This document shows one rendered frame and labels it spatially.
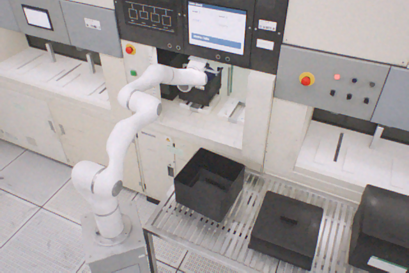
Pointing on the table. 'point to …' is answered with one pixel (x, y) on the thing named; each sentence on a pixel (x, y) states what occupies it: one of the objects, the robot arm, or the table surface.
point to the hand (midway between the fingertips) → (201, 59)
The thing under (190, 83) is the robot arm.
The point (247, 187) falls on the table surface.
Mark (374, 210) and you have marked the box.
